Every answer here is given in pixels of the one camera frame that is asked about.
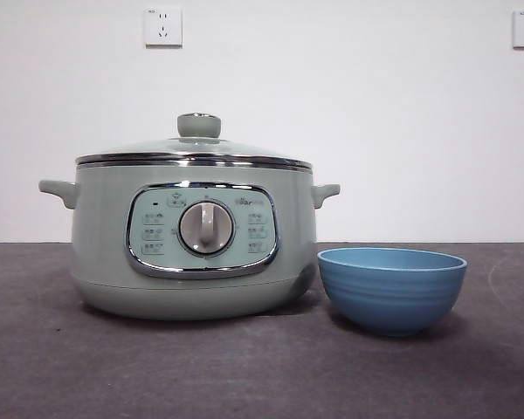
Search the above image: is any glass lid with green knob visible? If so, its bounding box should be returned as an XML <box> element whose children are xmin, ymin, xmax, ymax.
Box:
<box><xmin>75</xmin><ymin>112</ymin><xmax>313</xmax><ymax>169</ymax></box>

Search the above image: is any pale green electric steamer pot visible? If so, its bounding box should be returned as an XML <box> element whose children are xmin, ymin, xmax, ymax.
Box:
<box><xmin>38</xmin><ymin>162</ymin><xmax>341</xmax><ymax>322</ymax></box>

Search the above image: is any blue ribbed bowl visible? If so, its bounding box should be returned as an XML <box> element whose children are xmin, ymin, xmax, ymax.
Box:
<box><xmin>316</xmin><ymin>246</ymin><xmax>467</xmax><ymax>337</ymax></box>

